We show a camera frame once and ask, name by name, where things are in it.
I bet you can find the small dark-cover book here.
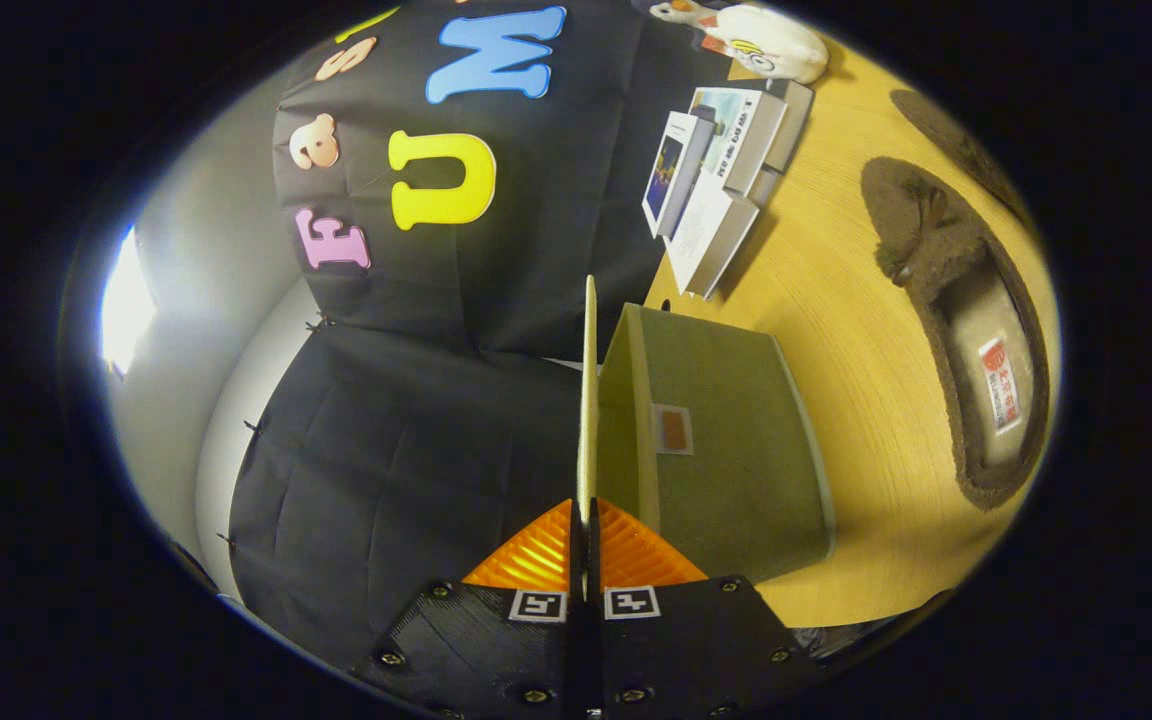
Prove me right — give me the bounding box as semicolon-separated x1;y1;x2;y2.
642;110;717;241

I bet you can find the dark grey book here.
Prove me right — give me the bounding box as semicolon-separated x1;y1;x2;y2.
751;78;815;206

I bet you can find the penguin plush toy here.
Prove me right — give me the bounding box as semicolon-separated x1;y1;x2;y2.
648;0;727;31

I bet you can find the green fabric storage box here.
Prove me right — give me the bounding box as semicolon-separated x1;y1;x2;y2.
576;275;837;586

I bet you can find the white plush toy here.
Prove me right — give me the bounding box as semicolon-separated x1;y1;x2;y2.
701;5;830;86

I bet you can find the brown fuzzy shoe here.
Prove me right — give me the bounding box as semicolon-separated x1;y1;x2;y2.
889;88;1032;226
861;155;1052;511

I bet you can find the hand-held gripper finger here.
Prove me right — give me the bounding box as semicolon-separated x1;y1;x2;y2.
351;498;585;720
588;498;822;720

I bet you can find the white paperback book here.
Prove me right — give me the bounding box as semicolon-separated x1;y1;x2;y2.
666;175;762;299

